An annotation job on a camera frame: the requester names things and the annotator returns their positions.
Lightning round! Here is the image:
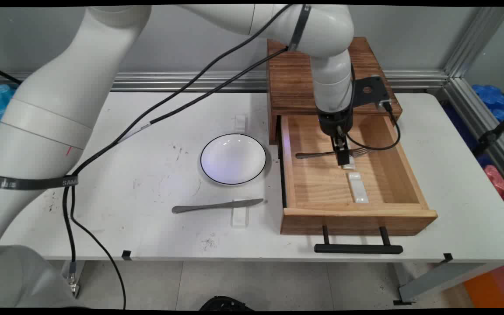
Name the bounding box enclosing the black velcro strap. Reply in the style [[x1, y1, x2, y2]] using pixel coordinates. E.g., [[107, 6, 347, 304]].
[[288, 4, 312, 51]]

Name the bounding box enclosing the thin black background cable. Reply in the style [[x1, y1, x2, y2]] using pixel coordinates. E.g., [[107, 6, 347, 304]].
[[0, 63, 21, 84]]

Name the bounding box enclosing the white plate with black rim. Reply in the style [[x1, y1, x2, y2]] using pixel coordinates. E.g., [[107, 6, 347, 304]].
[[200, 133, 267, 186]]

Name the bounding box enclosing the black camera cable loop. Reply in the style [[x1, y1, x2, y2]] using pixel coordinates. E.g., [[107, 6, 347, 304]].
[[344, 63, 401, 151]]

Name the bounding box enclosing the black tripod stand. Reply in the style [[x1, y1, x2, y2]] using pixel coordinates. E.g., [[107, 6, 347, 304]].
[[473, 92, 504, 158]]

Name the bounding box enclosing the grey metal table leg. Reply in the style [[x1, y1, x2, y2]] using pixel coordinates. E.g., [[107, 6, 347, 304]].
[[393, 262, 504, 306]]

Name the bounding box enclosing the steel table knife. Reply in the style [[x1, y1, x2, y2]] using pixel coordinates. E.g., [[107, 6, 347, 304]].
[[172, 198, 264, 214]]

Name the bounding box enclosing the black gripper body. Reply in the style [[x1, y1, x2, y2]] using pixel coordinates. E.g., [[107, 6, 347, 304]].
[[318, 109, 354, 137]]

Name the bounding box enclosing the long black cable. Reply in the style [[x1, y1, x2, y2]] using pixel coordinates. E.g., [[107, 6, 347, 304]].
[[69, 46, 290, 310], [62, 4, 296, 296]]

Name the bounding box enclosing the orange box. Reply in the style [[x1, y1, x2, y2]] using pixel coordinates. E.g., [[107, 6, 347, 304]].
[[463, 262, 504, 309]]

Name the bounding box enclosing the black round floor object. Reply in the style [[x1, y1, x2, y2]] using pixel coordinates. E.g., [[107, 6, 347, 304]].
[[199, 296, 255, 311]]

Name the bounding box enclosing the steel fork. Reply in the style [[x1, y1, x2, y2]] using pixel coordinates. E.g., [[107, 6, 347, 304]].
[[296, 148, 371, 160]]

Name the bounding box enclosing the black printed lanyard strap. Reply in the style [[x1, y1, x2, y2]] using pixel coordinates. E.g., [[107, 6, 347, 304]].
[[0, 174, 80, 191]]

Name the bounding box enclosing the light wooden drawer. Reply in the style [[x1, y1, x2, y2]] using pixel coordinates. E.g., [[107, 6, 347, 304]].
[[278, 115, 438, 237]]

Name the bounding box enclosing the dark wooden cabinet box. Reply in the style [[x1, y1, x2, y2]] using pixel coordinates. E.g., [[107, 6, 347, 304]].
[[266, 37, 403, 146]]

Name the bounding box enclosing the horizontal aluminium frame rail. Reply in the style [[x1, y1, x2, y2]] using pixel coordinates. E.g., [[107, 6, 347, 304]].
[[0, 70, 449, 93]]

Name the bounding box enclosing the red plastic bag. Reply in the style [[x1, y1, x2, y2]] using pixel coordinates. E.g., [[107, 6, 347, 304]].
[[484, 165, 504, 201]]

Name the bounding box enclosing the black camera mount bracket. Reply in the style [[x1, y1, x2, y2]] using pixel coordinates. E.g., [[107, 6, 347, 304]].
[[352, 75, 392, 112]]

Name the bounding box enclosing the black drawer handle bar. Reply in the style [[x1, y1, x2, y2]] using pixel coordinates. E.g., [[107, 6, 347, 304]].
[[314, 225, 404, 255]]

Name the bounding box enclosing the sloping aluminium side rail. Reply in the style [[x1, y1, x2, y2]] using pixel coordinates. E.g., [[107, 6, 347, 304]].
[[440, 78, 504, 197]]

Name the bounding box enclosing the upright aluminium frame post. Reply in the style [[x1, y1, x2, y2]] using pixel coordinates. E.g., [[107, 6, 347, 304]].
[[444, 7, 504, 79]]

